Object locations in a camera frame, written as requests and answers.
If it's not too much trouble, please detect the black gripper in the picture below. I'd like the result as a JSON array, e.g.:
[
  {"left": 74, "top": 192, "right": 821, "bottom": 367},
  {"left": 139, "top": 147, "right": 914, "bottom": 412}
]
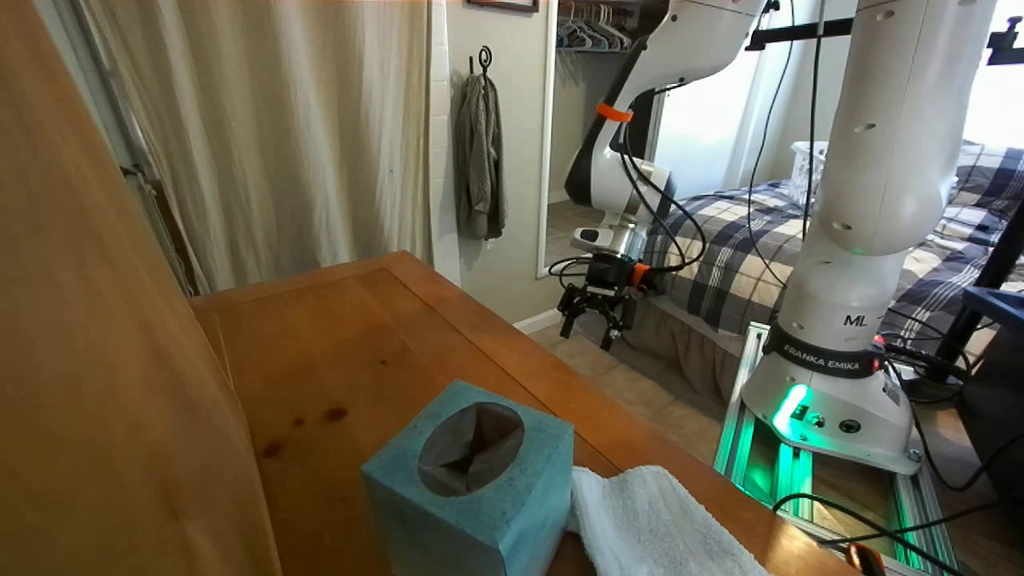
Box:
[{"left": 556, "top": 252, "right": 636, "bottom": 351}]

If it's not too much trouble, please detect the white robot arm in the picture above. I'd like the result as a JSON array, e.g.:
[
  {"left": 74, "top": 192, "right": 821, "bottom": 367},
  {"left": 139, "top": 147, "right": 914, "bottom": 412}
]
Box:
[{"left": 566, "top": 0, "right": 997, "bottom": 472}]

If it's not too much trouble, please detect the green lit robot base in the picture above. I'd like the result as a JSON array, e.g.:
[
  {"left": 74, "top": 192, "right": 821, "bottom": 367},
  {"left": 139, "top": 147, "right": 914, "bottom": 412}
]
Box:
[{"left": 715, "top": 324, "right": 961, "bottom": 576}]

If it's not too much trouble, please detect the plaid covered bed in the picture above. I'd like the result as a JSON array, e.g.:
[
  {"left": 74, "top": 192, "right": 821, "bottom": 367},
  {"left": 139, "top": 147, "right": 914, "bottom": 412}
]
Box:
[{"left": 632, "top": 140, "right": 1024, "bottom": 402}]

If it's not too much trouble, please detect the blue tissue box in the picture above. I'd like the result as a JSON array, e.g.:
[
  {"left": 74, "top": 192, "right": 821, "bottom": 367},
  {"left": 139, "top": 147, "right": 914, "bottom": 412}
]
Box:
[{"left": 363, "top": 380, "right": 572, "bottom": 576}]

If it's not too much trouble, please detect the white folded cloth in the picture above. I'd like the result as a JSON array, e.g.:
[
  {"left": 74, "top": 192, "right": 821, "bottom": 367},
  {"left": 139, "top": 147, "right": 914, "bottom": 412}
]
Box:
[{"left": 572, "top": 463, "right": 764, "bottom": 576}]

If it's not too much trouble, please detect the grey hanging garment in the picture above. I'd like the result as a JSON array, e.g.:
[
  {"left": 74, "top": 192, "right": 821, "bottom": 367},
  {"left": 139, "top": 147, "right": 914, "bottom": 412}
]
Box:
[{"left": 455, "top": 74, "right": 507, "bottom": 240}]

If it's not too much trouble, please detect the white laundry basket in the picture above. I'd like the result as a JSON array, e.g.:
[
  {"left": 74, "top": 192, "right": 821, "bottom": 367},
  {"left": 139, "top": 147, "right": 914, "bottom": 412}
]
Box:
[{"left": 792, "top": 140, "right": 828, "bottom": 198}]

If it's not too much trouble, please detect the wooden dresser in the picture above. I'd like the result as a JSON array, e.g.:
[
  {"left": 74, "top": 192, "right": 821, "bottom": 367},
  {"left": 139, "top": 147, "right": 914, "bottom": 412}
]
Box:
[{"left": 191, "top": 252, "right": 854, "bottom": 576}]

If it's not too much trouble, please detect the cream window curtain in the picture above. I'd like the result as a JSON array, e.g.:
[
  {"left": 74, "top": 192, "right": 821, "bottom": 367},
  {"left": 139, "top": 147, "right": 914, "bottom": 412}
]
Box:
[{"left": 87, "top": 0, "right": 431, "bottom": 290}]

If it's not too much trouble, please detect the black floor cable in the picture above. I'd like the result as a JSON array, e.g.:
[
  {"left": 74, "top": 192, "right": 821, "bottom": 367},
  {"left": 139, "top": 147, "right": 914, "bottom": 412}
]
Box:
[{"left": 767, "top": 490, "right": 1024, "bottom": 576}]

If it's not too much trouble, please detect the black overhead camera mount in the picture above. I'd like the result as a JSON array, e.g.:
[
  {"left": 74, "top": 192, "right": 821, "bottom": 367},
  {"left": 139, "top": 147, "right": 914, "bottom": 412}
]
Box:
[{"left": 746, "top": 14, "right": 1024, "bottom": 69}]

